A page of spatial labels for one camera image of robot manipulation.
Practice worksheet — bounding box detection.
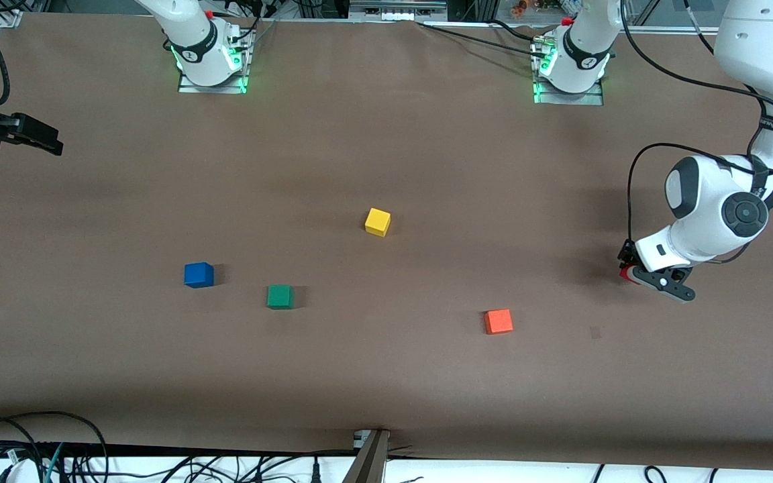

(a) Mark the orange wooden block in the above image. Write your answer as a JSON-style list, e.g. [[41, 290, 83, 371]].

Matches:
[[484, 309, 514, 335]]

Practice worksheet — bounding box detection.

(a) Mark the blue wooden block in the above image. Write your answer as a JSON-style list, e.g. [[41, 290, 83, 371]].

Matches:
[[184, 262, 215, 289]]

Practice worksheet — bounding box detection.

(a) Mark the yellow wooden block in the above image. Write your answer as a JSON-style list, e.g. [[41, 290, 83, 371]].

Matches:
[[364, 207, 392, 237]]

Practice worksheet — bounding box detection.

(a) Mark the brown table cover sheet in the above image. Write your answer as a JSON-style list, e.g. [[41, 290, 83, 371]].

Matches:
[[0, 12, 773, 470]]

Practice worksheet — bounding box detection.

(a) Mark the silver power strip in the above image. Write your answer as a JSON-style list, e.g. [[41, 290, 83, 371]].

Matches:
[[350, 0, 449, 21]]

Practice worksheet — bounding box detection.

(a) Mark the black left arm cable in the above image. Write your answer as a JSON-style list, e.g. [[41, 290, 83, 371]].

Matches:
[[618, 0, 773, 266]]

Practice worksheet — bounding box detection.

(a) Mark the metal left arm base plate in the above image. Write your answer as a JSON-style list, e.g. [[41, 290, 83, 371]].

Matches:
[[531, 37, 606, 106]]

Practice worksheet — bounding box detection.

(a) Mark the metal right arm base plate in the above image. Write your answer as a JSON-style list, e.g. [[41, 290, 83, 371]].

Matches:
[[177, 23, 254, 95]]

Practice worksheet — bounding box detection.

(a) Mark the grey metal camera stand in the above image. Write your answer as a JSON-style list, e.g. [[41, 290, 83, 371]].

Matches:
[[342, 429, 392, 483]]

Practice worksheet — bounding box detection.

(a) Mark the teal cable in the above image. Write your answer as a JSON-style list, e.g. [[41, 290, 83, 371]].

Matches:
[[42, 441, 66, 483]]

